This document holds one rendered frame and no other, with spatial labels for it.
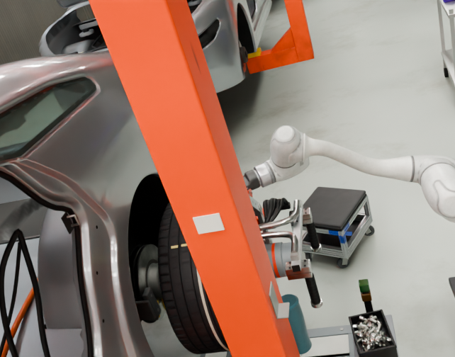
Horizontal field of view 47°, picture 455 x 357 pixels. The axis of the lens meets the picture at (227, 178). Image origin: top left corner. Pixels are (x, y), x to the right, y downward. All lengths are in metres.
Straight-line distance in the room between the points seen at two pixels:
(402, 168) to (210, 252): 0.94
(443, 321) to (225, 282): 1.75
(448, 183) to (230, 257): 0.85
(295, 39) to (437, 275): 3.02
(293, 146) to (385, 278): 1.59
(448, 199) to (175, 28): 1.13
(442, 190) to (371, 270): 1.52
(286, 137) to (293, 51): 3.69
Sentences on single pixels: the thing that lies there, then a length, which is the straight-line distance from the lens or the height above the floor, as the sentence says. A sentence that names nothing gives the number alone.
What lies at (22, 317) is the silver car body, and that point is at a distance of 2.14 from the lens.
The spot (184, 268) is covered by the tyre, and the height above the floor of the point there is 1.06.
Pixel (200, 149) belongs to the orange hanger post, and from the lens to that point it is 1.22.
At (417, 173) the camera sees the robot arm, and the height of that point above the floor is 1.09.
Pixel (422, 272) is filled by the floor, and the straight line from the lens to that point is 3.29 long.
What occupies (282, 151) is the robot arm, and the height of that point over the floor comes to 1.34.
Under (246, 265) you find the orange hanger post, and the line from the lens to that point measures 1.39.
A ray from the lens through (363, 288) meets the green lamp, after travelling 2.26.
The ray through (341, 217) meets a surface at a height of 0.34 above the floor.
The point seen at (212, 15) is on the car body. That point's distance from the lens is 4.48.
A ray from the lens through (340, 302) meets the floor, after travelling 3.17.
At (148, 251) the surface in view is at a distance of 2.28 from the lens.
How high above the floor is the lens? 2.15
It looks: 27 degrees down
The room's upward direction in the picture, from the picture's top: 19 degrees counter-clockwise
